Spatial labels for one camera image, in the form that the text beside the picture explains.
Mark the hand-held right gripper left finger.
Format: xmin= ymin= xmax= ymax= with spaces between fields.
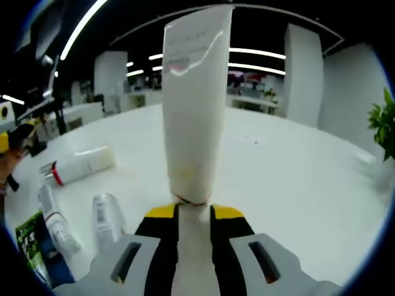
xmin=51 ymin=202 xmax=180 ymax=296

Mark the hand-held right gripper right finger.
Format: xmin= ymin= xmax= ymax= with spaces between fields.
xmin=210 ymin=203 xmax=342 ymax=296

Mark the white skincare bottle red band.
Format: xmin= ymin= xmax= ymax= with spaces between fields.
xmin=39 ymin=146 xmax=117 ymax=186

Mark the clear skincare bottle red label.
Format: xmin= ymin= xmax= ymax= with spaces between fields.
xmin=37 ymin=184 xmax=81 ymax=257

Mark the green black sachet packet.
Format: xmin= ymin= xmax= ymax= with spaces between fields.
xmin=14 ymin=210 xmax=77 ymax=286

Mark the white skincare tube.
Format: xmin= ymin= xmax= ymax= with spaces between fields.
xmin=162 ymin=5 xmax=235 ymax=296

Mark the person's left hand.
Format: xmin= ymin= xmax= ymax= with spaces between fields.
xmin=0 ymin=143 xmax=27 ymax=186

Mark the black monitor stand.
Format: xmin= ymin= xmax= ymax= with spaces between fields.
xmin=52 ymin=92 xmax=68 ymax=135

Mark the long curved ceiling light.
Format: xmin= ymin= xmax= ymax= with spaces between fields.
xmin=60 ymin=0 xmax=109 ymax=61

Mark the straight ceiling light strip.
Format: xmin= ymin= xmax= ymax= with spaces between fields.
xmin=228 ymin=62 xmax=286 ymax=76
xmin=230 ymin=47 xmax=287 ymax=60

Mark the potted green plant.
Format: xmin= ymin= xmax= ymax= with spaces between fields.
xmin=367 ymin=88 xmax=395 ymax=163

